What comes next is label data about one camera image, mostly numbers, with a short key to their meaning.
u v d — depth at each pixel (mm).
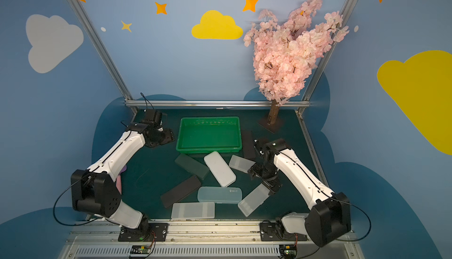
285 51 639
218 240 738
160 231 750
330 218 396
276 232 736
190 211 801
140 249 718
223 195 843
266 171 639
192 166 937
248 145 1085
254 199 825
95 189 437
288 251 730
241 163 967
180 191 858
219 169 929
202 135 1109
